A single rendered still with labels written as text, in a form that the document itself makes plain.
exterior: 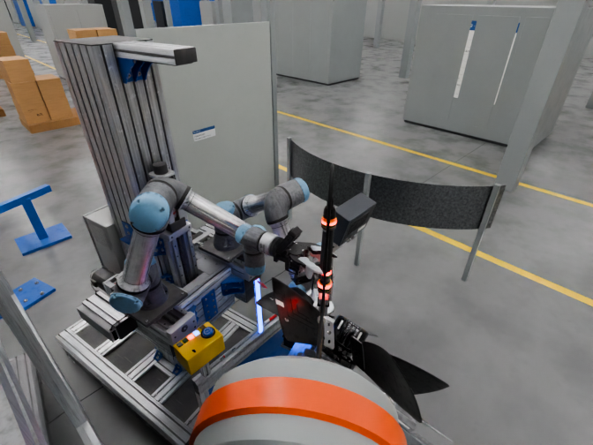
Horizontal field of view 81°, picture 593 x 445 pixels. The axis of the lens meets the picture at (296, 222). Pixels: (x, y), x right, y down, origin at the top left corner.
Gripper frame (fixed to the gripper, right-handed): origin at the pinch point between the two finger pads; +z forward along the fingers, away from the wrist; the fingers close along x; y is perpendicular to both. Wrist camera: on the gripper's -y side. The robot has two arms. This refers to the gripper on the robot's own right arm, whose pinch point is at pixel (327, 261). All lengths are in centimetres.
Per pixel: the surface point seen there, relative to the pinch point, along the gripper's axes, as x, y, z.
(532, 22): -607, -38, 14
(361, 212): -72, 25, -17
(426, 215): -186, 82, -3
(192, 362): 30, 43, -37
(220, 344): 18, 45, -35
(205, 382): 25, 64, -40
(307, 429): 67, -48, 31
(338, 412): 65, -48, 32
